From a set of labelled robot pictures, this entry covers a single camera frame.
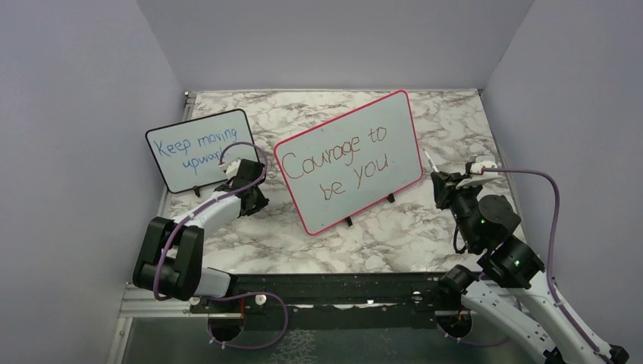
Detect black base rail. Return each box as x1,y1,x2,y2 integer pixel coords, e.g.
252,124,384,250
188,271,541,333

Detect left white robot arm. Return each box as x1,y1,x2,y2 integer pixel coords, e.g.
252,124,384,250
132,159,268,312

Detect red framed whiteboard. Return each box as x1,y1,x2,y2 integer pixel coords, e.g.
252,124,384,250
273,90,424,236

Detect black framed written whiteboard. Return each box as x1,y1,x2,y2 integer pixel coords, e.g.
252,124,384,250
145,108,260,193

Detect white marker pen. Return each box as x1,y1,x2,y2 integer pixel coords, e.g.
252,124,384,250
422,149,440,173

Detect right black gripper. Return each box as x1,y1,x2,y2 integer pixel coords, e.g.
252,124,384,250
433,170,482,249

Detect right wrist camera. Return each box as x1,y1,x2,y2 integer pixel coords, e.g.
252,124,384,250
459,156,498,187

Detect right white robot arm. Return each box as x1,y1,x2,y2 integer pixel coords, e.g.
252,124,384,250
431,167,629,363

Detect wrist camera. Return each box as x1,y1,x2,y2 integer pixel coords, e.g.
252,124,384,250
459,156,498,187
219,158,242,180

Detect aluminium frame rail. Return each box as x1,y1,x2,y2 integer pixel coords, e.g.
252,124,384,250
106,284,204,363

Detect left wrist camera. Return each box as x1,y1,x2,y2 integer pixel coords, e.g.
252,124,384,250
219,158,242,180

